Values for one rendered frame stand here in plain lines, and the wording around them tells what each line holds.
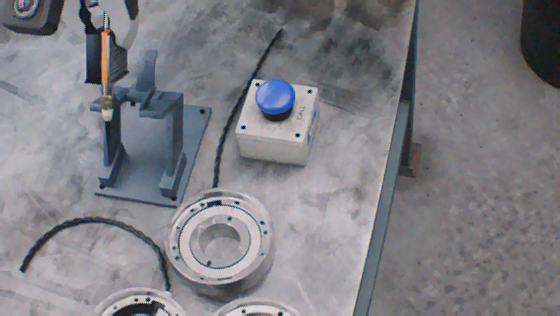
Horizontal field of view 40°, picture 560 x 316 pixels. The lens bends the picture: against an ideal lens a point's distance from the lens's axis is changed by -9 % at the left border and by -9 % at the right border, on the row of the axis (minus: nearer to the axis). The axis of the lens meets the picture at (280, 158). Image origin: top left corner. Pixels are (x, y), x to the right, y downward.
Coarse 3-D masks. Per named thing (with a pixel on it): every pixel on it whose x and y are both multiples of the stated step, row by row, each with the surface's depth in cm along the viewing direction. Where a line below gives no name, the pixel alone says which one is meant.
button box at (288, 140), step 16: (256, 80) 88; (304, 96) 86; (256, 112) 86; (288, 112) 85; (304, 112) 85; (240, 128) 85; (256, 128) 84; (272, 128) 84; (288, 128) 84; (304, 128) 84; (240, 144) 86; (256, 144) 85; (272, 144) 85; (288, 144) 84; (304, 144) 84; (272, 160) 87; (288, 160) 86; (304, 160) 86
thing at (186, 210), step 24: (216, 192) 81; (240, 192) 81; (192, 216) 81; (216, 216) 81; (264, 216) 80; (168, 240) 79; (192, 240) 80; (240, 240) 79; (264, 240) 79; (216, 264) 78; (264, 264) 77; (192, 288) 78; (216, 288) 76; (240, 288) 77
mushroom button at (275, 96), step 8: (272, 80) 84; (280, 80) 84; (264, 88) 84; (272, 88) 83; (280, 88) 83; (288, 88) 83; (256, 96) 83; (264, 96) 83; (272, 96) 83; (280, 96) 83; (288, 96) 83; (264, 104) 83; (272, 104) 82; (280, 104) 82; (288, 104) 83; (272, 112) 83; (280, 112) 83
